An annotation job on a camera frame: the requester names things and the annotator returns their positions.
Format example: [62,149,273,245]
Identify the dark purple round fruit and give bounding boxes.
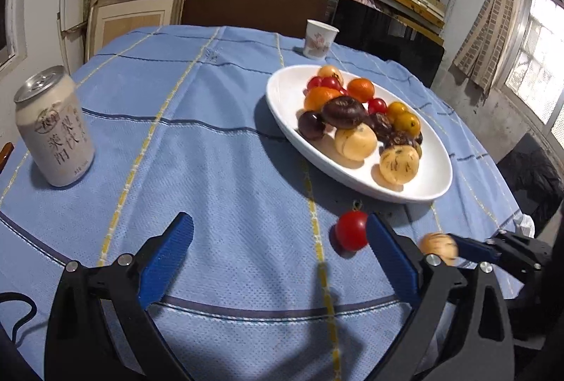
[298,110,327,141]

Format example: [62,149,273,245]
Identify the dark water chestnut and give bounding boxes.
[321,96,368,130]
[383,132,423,148]
[366,113,394,139]

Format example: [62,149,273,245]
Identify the black chair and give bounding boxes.
[498,132,564,232]

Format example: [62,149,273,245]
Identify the orange tomato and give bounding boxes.
[393,112,421,135]

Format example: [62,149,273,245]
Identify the white oval plate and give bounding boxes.
[265,64,454,204]

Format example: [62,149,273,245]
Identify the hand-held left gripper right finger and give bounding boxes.
[366,212,516,381]

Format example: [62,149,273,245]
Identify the striped pepino melon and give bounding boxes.
[380,145,421,186]
[418,233,459,266]

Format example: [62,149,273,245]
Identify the beige checked curtain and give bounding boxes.
[454,0,527,97]

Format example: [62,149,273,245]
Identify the thick black cable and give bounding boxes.
[0,293,36,346]

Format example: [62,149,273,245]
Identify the pink cloth bundle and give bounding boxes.
[341,0,388,12]

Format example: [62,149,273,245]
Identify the white paper cup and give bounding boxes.
[302,19,339,60]

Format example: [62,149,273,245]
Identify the black panel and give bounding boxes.
[330,0,445,88]

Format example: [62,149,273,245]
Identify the aluminium framed window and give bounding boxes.
[0,0,28,71]

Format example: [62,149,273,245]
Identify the blue checked tablecloth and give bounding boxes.
[0,24,536,381]

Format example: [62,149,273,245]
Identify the wooden picture frame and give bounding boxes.
[86,0,189,60]

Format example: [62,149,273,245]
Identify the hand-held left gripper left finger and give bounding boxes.
[44,212,195,381]

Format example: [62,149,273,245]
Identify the pale orange smooth fruit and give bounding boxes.
[318,64,344,86]

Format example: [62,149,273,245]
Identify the barred bright window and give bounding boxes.
[493,0,564,139]

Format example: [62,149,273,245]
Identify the crumpled white tissue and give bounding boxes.
[513,214,536,237]

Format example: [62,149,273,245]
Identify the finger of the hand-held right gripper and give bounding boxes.
[487,231,552,259]
[447,233,502,264]

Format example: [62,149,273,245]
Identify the cream beverage can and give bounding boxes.
[14,65,95,188]

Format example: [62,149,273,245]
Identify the wooden chair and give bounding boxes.
[0,142,15,174]

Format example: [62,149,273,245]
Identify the pale yellow smooth fruit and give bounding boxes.
[334,125,378,162]

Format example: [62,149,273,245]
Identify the brown board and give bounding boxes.
[176,0,329,38]

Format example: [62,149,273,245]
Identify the orange tangerine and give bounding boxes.
[347,78,375,103]
[304,87,336,112]

